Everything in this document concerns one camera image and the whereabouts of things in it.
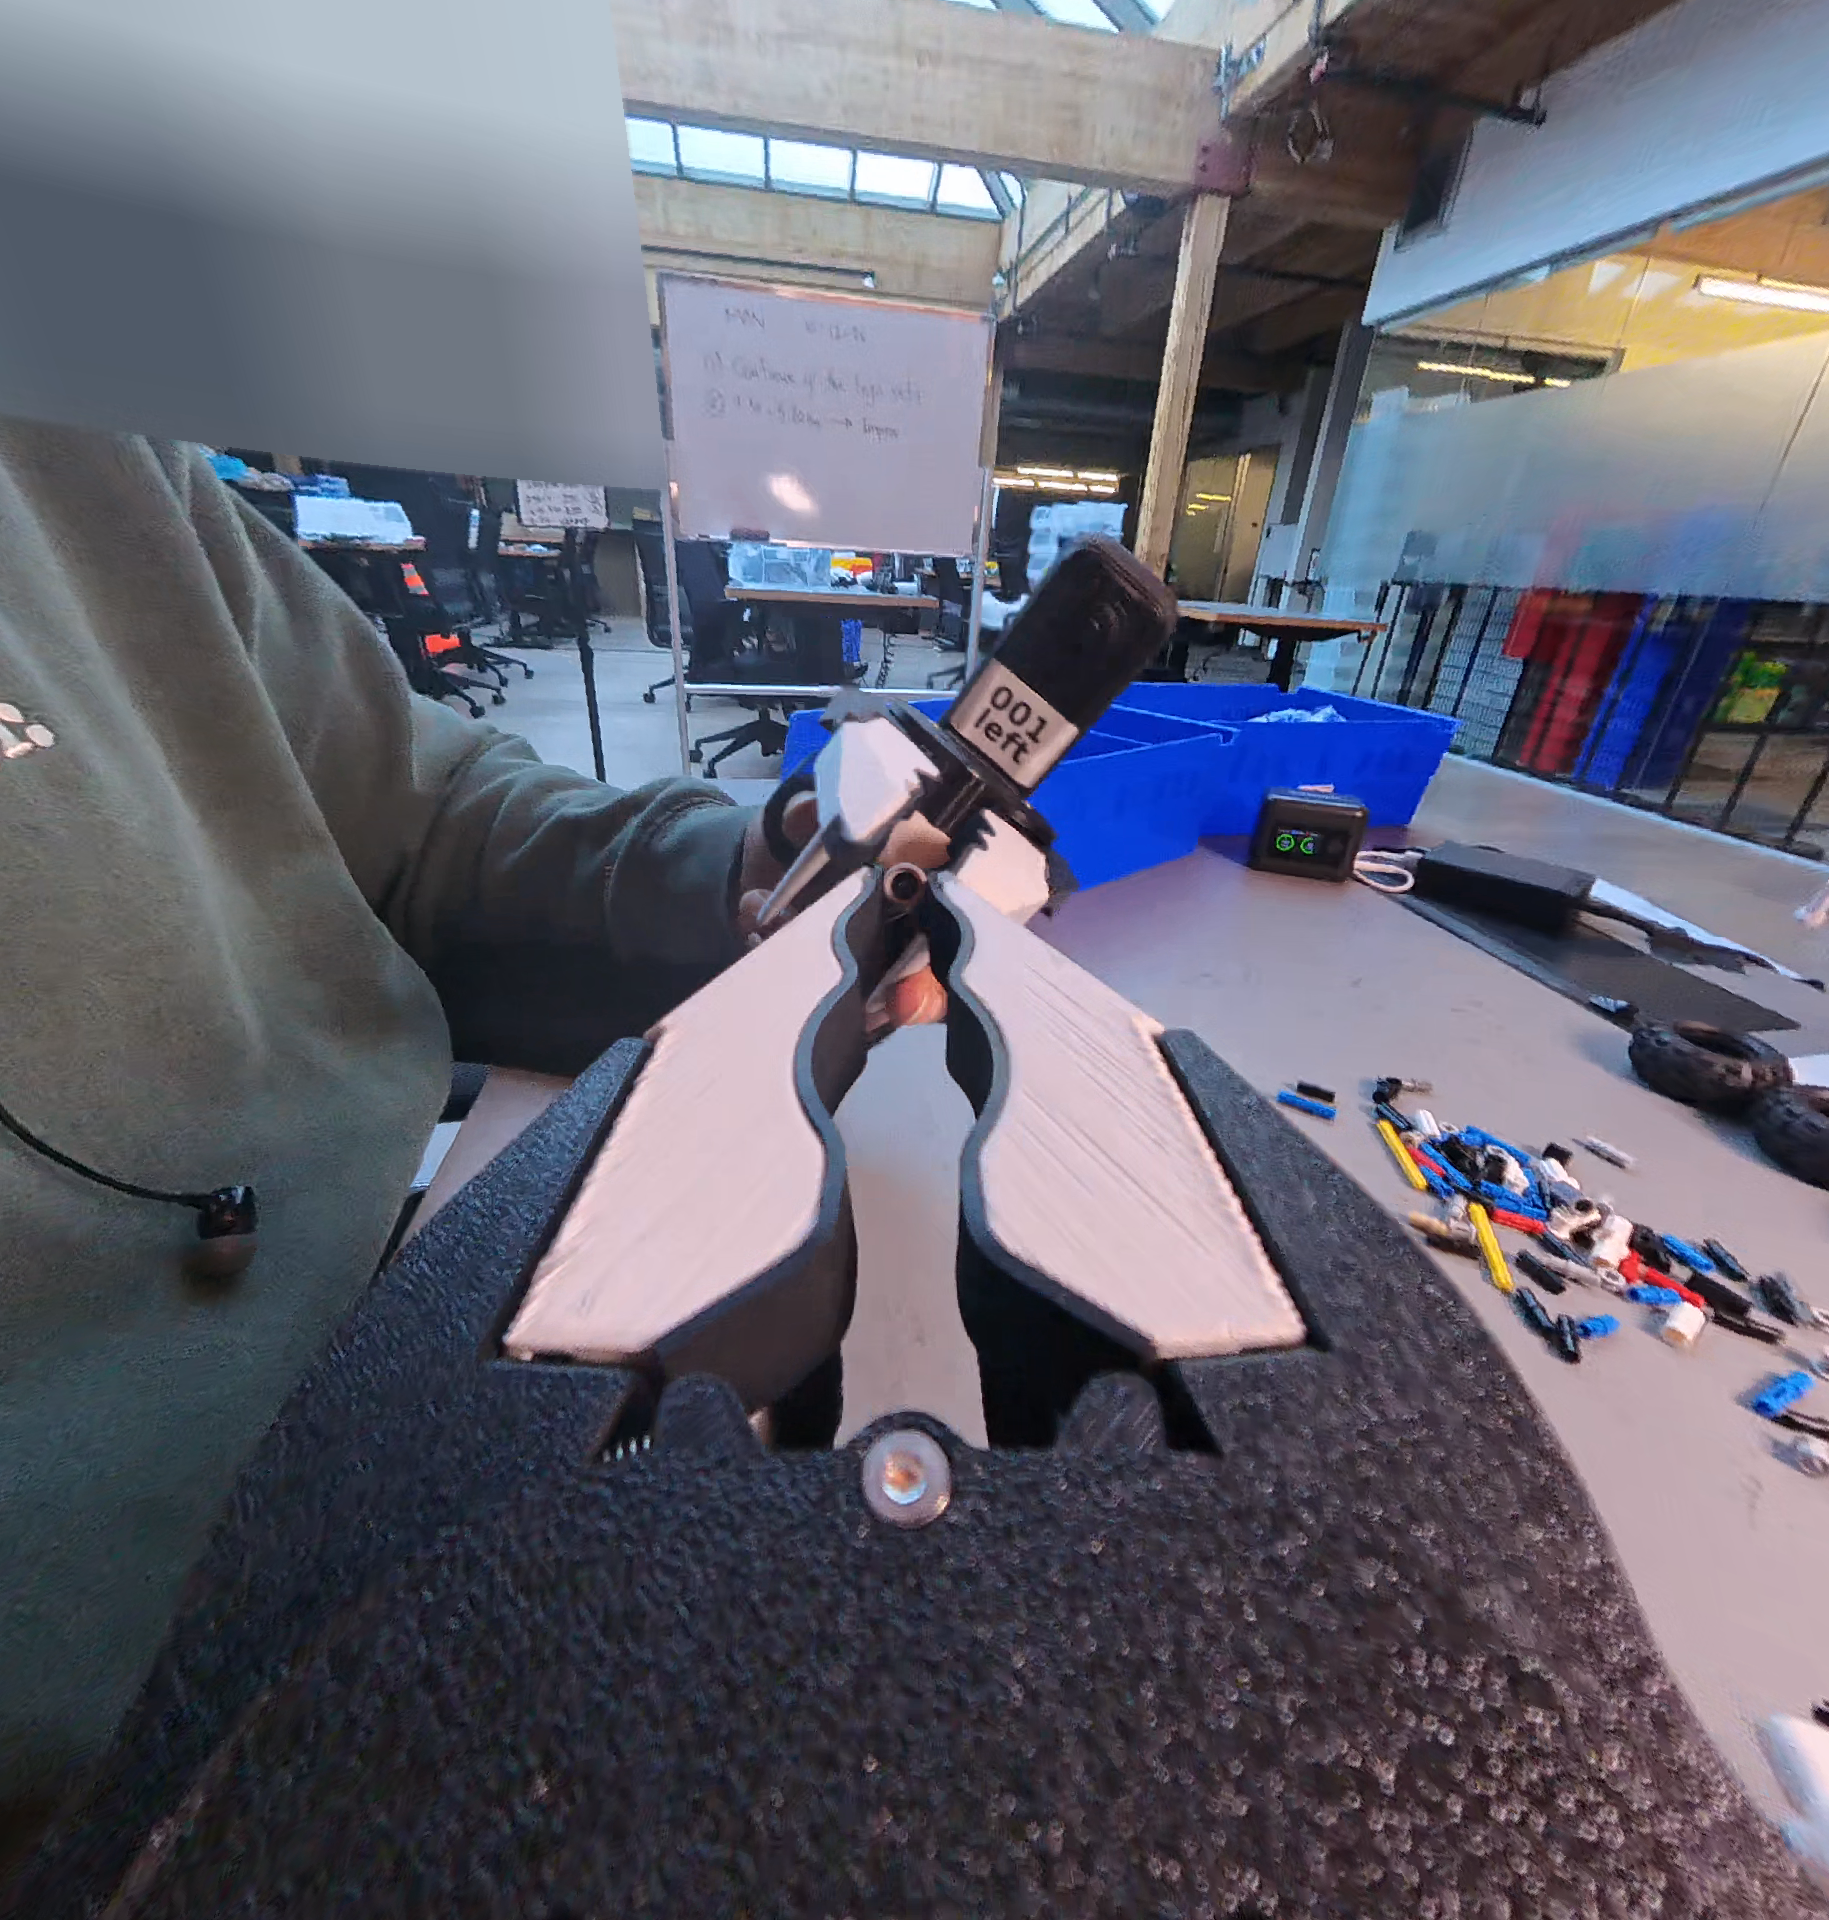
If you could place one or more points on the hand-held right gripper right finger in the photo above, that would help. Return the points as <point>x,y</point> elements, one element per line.
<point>1131,1186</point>

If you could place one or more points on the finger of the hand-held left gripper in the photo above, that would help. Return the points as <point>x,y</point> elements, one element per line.
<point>873,775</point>
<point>1006,872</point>

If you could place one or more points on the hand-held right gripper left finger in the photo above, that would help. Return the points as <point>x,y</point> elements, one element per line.
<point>675,1186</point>

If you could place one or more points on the toy brick vehicle model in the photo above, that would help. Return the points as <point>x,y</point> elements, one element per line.
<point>1814,1786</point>

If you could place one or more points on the grey desk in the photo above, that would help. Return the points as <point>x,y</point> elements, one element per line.
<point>1305,991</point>

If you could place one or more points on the person's left hand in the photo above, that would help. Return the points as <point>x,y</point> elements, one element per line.
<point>777,872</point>

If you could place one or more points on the background office table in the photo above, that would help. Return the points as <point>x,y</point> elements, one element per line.
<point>832,601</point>

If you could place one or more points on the wooden pillar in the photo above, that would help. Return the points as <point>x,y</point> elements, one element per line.
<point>1178,391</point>

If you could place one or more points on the small black display device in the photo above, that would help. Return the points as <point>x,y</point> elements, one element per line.
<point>1309,838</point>

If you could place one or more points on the white whiteboard on stand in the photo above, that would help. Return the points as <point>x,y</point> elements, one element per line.
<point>824,406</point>

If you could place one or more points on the pile of small brick parts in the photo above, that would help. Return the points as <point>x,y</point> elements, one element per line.
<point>1545,1216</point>

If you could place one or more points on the black background office chair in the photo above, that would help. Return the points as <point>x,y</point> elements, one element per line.
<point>459,637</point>

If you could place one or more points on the black power adapter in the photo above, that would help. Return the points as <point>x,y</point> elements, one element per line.
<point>1504,887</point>

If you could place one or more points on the person's green sweater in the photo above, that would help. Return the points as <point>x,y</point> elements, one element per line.
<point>165,1052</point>

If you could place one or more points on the black flat plate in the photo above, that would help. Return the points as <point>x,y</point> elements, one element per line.
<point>1619,966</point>

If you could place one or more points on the black rubber tyre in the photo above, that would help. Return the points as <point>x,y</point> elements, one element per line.
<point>1822,1141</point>
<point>1710,1063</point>

